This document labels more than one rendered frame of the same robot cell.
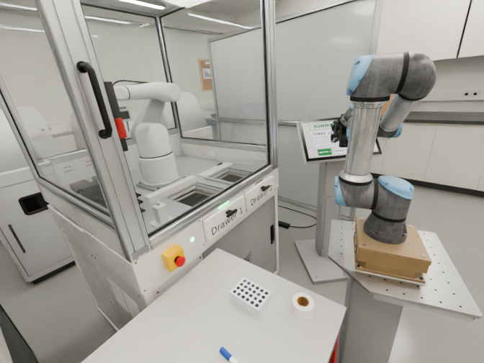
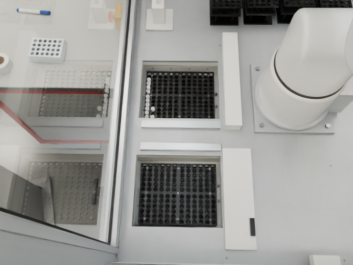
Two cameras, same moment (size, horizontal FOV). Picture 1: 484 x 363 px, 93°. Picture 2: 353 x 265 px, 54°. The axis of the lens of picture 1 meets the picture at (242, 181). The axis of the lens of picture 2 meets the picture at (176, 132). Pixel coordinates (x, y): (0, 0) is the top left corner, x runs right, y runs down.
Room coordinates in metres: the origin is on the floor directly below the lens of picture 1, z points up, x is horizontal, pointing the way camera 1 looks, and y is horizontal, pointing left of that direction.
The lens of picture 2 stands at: (1.51, -0.06, 1.90)
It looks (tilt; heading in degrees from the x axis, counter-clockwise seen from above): 69 degrees down; 145
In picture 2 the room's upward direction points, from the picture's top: 2 degrees counter-clockwise
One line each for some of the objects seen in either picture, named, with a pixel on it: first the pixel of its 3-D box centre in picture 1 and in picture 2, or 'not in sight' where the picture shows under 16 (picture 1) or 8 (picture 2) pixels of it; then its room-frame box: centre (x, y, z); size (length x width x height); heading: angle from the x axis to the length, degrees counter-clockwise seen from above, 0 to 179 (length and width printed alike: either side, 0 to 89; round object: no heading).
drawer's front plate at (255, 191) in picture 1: (261, 191); not in sight; (1.21, -0.11, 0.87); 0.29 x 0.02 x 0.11; 141
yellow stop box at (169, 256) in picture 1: (173, 257); not in sight; (0.70, 0.28, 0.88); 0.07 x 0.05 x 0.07; 141
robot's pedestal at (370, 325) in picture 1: (367, 315); not in sight; (0.76, -0.56, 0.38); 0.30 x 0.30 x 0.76; 66
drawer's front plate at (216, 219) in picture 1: (226, 216); not in sight; (0.97, 0.09, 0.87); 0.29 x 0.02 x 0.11; 141
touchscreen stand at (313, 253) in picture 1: (331, 208); not in sight; (1.56, -0.69, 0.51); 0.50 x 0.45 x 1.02; 3
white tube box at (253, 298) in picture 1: (251, 296); not in sight; (0.58, 0.00, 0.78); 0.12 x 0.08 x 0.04; 49
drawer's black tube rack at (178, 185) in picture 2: not in sight; (178, 195); (1.34, 0.05, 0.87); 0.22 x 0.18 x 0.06; 51
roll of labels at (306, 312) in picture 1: (302, 305); not in sight; (0.53, -0.16, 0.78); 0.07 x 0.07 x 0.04
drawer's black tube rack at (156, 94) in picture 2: not in sight; (179, 99); (1.09, 0.25, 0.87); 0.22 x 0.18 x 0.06; 51
